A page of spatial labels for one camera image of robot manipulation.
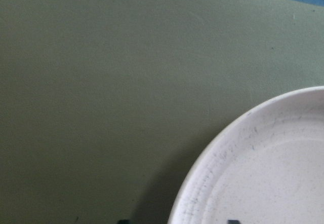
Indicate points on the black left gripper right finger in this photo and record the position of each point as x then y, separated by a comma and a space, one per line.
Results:
233, 221

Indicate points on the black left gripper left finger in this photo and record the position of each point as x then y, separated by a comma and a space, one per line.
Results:
124, 221

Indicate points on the pink plate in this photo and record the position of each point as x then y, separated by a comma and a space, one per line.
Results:
265, 167

